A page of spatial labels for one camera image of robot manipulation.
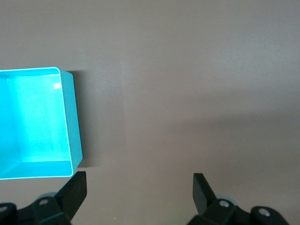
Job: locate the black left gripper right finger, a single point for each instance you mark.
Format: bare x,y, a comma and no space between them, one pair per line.
201,194

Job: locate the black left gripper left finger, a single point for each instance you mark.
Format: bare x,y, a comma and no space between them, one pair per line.
72,192

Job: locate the teal plastic storage box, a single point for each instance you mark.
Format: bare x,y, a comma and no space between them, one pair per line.
35,119

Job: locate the brown table mat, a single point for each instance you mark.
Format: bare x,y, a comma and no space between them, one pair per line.
175,82

